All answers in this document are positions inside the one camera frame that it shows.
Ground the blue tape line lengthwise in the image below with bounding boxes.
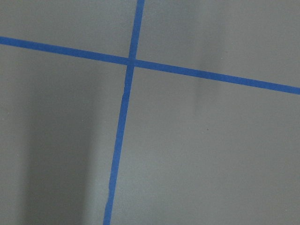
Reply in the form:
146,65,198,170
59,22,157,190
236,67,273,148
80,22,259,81
102,0,145,225

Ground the blue tape line crosswise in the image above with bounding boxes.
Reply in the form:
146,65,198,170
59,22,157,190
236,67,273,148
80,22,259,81
0,37,300,95

